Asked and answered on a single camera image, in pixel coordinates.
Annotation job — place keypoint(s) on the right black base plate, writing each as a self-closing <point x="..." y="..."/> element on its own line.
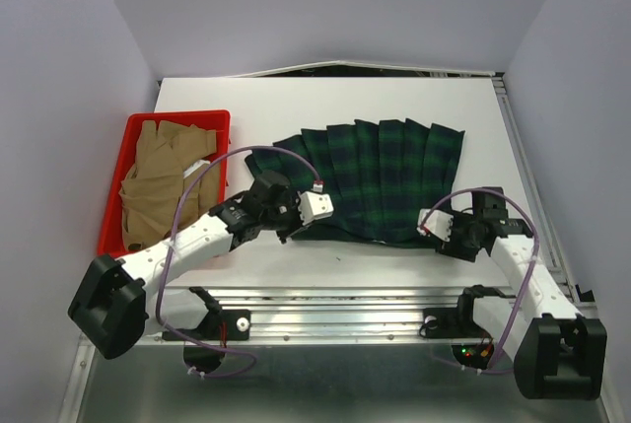
<point x="472" y="346"/>

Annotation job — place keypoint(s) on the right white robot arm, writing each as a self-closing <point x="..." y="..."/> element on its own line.
<point x="556" y="352"/>

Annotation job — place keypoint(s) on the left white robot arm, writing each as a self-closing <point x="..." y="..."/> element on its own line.
<point x="120" y="300"/>

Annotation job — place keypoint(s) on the aluminium right side rail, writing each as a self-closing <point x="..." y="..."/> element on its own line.
<point x="552" y="250"/>

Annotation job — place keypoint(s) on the green plaid pleated skirt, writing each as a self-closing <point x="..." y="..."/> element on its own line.
<point x="378" y="176"/>

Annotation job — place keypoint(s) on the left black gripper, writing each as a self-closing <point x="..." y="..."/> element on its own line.
<point x="297" y="225"/>

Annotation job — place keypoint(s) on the tan beige skirt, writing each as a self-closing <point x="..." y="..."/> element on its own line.
<point x="167" y="176"/>

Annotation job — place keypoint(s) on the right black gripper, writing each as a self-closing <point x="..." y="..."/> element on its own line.
<point x="452" y="247"/>

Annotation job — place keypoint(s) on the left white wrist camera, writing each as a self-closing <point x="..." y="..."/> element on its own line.
<point x="314" y="206"/>

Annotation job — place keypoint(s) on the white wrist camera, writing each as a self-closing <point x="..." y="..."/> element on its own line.
<point x="437" y="224"/>
<point x="314" y="206"/>

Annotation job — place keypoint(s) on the aluminium rail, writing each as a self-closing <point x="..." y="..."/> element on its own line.
<point x="332" y="316"/>
<point x="552" y="250"/>

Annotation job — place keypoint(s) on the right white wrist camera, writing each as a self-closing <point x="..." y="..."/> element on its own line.
<point x="437" y="224"/>

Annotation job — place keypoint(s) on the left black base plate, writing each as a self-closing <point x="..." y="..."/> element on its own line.
<point x="212" y="331"/>

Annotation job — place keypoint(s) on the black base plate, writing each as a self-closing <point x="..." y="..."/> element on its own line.
<point x="212" y="331"/>
<point x="472" y="346"/>

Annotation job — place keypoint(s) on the aluminium front rail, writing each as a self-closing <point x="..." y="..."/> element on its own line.
<point x="332" y="316"/>

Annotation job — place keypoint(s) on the red plastic bin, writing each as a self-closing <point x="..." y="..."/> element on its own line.
<point x="110" y="238"/>

